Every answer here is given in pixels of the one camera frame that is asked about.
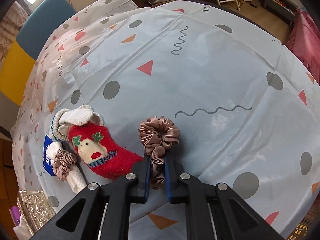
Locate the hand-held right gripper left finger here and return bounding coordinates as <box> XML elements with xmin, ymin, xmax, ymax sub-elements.
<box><xmin>31</xmin><ymin>154</ymin><xmax>151</xmax><ymax>240</ymax></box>

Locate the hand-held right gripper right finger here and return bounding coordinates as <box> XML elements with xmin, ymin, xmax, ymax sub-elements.
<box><xmin>165</xmin><ymin>154</ymin><xmax>285</xmax><ymax>240</ymax></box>

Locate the red christmas sock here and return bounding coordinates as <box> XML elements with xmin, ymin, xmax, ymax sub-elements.
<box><xmin>68</xmin><ymin>122</ymin><xmax>143</xmax><ymax>180</ymax></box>

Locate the large brown satin scrunchie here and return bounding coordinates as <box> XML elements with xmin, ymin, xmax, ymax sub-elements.
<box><xmin>138</xmin><ymin>116</ymin><xmax>180</xmax><ymax>190</ymax></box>

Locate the white waffle cloth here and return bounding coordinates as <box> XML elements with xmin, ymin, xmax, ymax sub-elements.
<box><xmin>47</xmin><ymin>141</ymin><xmax>87</xmax><ymax>193</ymax></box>

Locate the small brown satin scrunchie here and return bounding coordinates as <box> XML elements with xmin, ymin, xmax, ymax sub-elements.
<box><xmin>51</xmin><ymin>149</ymin><xmax>77</xmax><ymax>182</ymax></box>

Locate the white knitted sock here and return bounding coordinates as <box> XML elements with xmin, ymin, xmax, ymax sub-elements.
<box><xmin>51</xmin><ymin>105</ymin><xmax>105</xmax><ymax>140</ymax></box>

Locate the blue pocket tissue packet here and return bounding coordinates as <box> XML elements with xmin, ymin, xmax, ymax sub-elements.
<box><xmin>42</xmin><ymin>135</ymin><xmax>59</xmax><ymax>175</ymax></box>

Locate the ornate gold tissue box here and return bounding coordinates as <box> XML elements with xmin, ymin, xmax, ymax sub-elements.
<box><xmin>17</xmin><ymin>189</ymin><xmax>56</xmax><ymax>233</ymax></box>

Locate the white facial tissue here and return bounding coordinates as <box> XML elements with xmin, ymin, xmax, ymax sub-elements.
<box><xmin>14</xmin><ymin>226</ymin><xmax>33</xmax><ymax>240</ymax></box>

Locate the purple tissue box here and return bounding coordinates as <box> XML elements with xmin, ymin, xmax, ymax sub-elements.
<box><xmin>9</xmin><ymin>206</ymin><xmax>22</xmax><ymax>227</ymax></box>

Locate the wicker chair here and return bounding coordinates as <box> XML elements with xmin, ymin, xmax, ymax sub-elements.
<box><xmin>287</xmin><ymin>206</ymin><xmax>320</xmax><ymax>240</ymax></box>

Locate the grey yellow blue sofa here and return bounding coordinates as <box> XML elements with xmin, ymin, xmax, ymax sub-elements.
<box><xmin>0</xmin><ymin>0</ymin><xmax>77</xmax><ymax>107</ymax></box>

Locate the pink ruffled bedding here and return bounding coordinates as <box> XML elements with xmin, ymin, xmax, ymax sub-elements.
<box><xmin>285</xmin><ymin>9</ymin><xmax>320</xmax><ymax>85</ymax></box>

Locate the beige starfish print curtain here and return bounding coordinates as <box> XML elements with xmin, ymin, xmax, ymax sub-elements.
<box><xmin>0</xmin><ymin>0</ymin><xmax>30</xmax><ymax>63</ymax></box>

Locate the low grey shelf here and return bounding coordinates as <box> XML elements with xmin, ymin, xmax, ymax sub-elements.
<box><xmin>264</xmin><ymin>0</ymin><xmax>300</xmax><ymax>24</ymax></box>

